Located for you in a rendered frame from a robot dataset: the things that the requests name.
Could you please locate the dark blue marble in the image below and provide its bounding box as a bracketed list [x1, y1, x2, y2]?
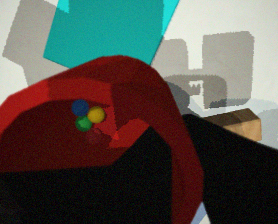
[72, 99, 89, 117]

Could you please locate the red round cup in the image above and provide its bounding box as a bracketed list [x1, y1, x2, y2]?
[0, 54, 204, 224]

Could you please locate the green marble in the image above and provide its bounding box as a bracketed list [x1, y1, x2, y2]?
[76, 115, 92, 132]

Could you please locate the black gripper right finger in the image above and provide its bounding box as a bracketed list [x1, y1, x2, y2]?
[182, 114, 278, 224]

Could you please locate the yellow marble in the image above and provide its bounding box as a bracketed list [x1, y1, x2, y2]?
[87, 106, 105, 123]

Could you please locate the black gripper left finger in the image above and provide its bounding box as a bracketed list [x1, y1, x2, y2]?
[0, 125, 172, 224]

